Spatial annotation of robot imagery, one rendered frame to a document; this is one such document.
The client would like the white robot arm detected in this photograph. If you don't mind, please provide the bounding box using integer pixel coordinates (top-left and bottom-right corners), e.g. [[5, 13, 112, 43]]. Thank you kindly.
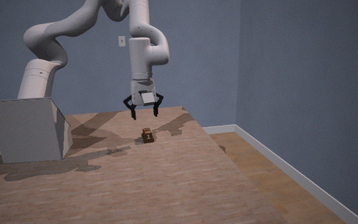
[[17, 0, 170, 99]]

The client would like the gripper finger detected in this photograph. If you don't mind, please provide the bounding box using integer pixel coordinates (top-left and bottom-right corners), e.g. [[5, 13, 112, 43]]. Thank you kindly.
[[123, 95, 136, 120], [153, 93, 164, 117]]

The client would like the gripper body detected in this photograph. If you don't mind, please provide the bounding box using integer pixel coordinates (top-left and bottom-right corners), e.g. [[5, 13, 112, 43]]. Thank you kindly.
[[130, 78, 156, 105]]

